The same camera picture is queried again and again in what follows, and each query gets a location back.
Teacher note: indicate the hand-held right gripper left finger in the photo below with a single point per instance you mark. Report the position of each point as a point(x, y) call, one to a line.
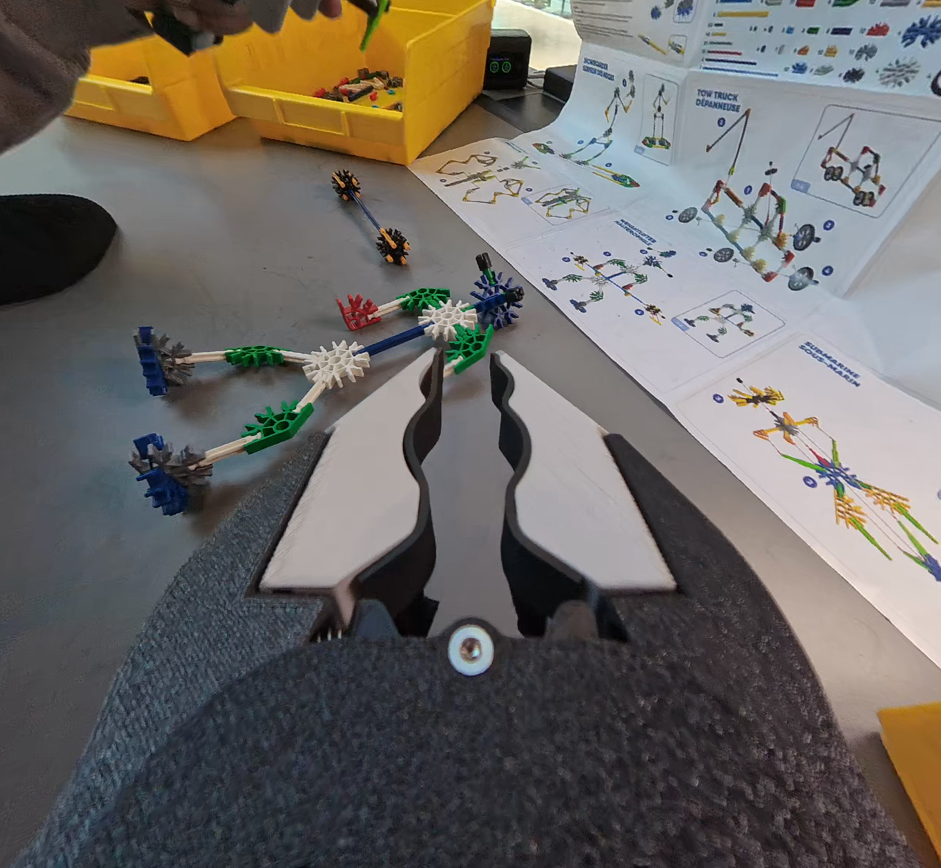
point(345, 515)

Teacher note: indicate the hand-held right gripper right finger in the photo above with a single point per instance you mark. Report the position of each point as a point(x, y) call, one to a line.
point(588, 515)

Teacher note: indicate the lime green toy rod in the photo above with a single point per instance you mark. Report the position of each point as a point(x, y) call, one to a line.
point(376, 12)

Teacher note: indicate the multicoloured construction toy model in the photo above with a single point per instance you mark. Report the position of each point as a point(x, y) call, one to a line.
point(336, 362)

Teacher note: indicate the black orange toy wheel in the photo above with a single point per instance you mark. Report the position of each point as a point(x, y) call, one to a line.
point(345, 186)
point(393, 246)

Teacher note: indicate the thin blue toy rod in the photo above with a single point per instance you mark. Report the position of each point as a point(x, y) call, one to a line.
point(367, 215)

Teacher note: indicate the pile of loose toy parts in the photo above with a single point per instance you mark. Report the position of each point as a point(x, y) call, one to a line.
point(360, 85)

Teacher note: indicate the black device with green display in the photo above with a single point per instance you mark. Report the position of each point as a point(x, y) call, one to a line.
point(507, 60)

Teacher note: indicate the small black box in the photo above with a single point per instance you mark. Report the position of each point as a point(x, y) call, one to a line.
point(562, 83)

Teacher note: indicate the white instruction sheet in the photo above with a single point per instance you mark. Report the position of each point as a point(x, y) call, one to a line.
point(845, 339)

